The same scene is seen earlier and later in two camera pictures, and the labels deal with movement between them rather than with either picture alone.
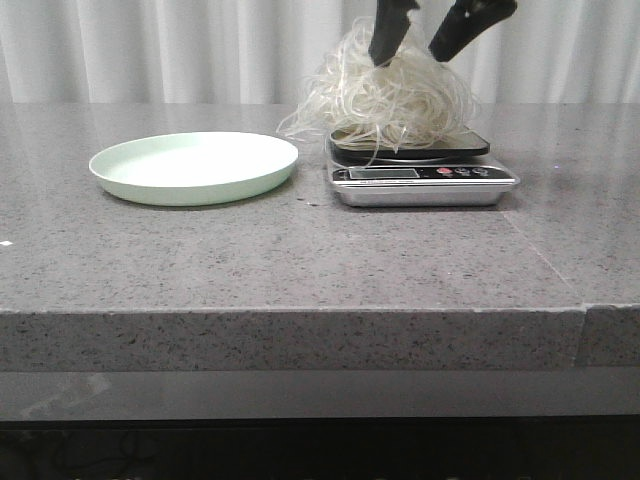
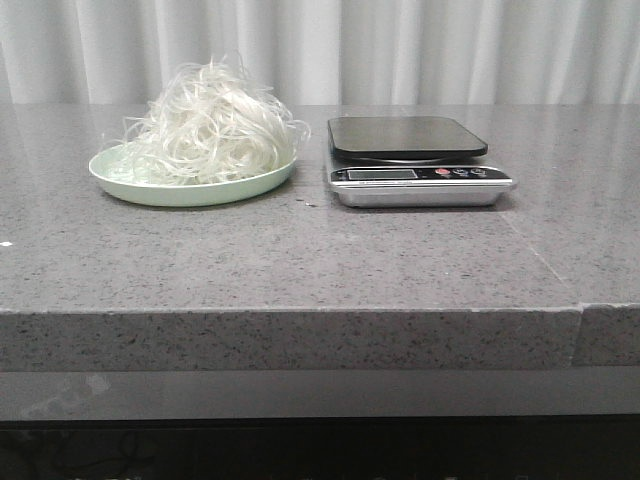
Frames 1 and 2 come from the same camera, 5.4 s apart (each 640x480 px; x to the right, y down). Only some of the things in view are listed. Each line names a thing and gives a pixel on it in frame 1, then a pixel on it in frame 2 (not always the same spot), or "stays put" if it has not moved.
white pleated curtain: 142,52 stays put
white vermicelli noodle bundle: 412,101 → 209,124
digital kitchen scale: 412,169 stays put
